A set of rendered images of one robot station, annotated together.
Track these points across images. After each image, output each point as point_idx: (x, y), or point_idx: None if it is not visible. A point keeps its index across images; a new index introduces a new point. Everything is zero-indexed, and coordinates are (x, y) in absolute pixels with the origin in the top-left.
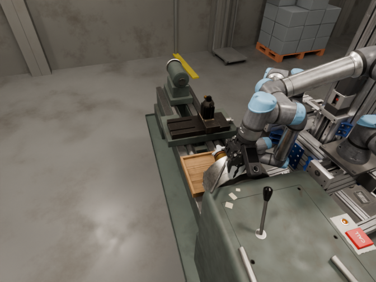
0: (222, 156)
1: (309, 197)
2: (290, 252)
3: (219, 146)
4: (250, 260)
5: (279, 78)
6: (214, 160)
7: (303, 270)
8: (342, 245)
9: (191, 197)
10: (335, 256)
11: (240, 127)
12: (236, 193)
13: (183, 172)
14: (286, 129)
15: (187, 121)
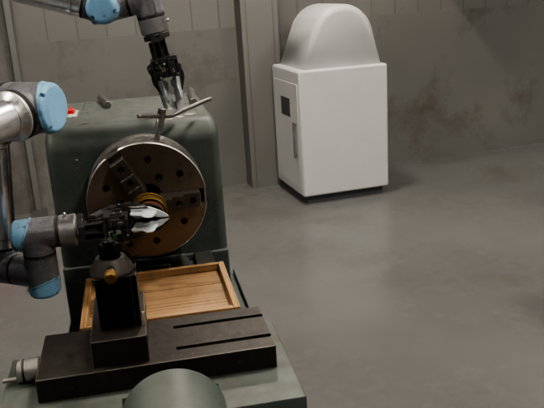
0: (151, 195)
1: (79, 121)
2: (145, 107)
3: (145, 214)
4: (188, 104)
5: None
6: (146, 315)
7: (142, 104)
8: (87, 111)
9: None
10: (106, 101)
11: (167, 18)
12: (174, 117)
13: None
14: (10, 150)
15: (194, 343)
